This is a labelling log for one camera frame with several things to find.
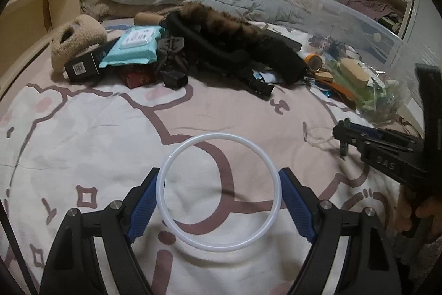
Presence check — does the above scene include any closet shelf with clothes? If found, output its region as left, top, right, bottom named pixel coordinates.
left=337, top=0, right=414, bottom=38

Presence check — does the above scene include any beige fuzzy slipper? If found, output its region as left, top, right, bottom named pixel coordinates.
left=51, top=14, right=107, bottom=73

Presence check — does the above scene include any person's right hand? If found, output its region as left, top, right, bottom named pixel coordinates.
left=394, top=185, right=442, bottom=243

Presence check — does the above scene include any grey blue duvet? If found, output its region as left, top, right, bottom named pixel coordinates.
left=106, top=0, right=309, bottom=25

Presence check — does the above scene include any small black plastic cube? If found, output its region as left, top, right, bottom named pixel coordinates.
left=161, top=70, right=188, bottom=89

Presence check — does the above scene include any orange tape roll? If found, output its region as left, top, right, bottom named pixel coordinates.
left=304, top=53, right=324, bottom=73

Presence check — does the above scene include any dark grey cloth strap bundle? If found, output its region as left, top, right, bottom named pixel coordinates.
left=155, top=36, right=189, bottom=75

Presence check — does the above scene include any white louvered closet door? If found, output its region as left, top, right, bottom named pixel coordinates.
left=401, top=0, right=442, bottom=75

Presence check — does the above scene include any cartoon printed bed blanket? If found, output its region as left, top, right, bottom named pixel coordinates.
left=1, top=49, right=397, bottom=294

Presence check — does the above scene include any white silicone ring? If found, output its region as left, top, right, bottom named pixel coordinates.
left=155, top=132, right=283, bottom=252

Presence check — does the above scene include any clear plastic storage bin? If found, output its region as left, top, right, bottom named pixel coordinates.
left=306, top=0, right=415, bottom=103

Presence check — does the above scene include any cardboard tube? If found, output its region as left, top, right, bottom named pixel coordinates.
left=133, top=12, right=164, bottom=25

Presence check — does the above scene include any teal wet wipes pack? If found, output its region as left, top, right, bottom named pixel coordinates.
left=99, top=25, right=165, bottom=68

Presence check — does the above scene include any wooden bedside shelf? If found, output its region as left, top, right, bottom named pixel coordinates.
left=1, top=0, right=86, bottom=94

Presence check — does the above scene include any tan wooden brush block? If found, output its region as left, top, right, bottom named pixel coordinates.
left=339, top=58, right=370, bottom=88

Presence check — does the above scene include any orange leather case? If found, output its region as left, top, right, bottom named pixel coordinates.
left=316, top=79, right=356, bottom=108

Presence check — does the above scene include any black cardboard box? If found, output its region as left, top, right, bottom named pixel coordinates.
left=64, top=38, right=118, bottom=83

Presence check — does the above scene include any black jacket with fur trim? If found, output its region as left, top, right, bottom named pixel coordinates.
left=161, top=2, right=308, bottom=85

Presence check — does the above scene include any red printed box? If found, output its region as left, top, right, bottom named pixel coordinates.
left=117, top=64, right=157, bottom=89

